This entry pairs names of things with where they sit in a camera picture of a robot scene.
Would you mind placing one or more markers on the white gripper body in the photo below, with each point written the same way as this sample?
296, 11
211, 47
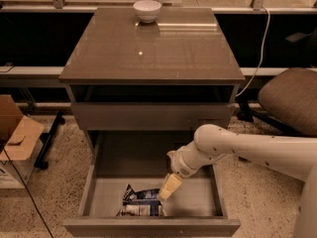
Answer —
179, 165

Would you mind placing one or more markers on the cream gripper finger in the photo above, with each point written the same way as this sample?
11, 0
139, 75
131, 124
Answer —
170, 185

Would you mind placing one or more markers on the blue chip bag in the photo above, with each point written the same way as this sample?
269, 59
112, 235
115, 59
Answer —
141, 203

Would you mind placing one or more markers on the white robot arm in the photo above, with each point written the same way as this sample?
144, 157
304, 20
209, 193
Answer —
293, 156

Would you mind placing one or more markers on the open grey drawer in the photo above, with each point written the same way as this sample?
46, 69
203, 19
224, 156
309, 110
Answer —
120, 195

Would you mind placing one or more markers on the grey drawer cabinet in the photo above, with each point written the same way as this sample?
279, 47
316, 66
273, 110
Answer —
167, 77

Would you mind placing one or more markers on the brown office chair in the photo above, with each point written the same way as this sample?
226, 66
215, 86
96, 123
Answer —
290, 97

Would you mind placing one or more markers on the black metal stand leg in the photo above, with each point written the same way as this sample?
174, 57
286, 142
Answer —
46, 139

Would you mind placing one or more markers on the white ceramic bowl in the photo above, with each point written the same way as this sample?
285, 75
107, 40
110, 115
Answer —
147, 11

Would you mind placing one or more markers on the cardboard box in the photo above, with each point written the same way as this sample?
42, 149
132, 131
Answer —
20, 144

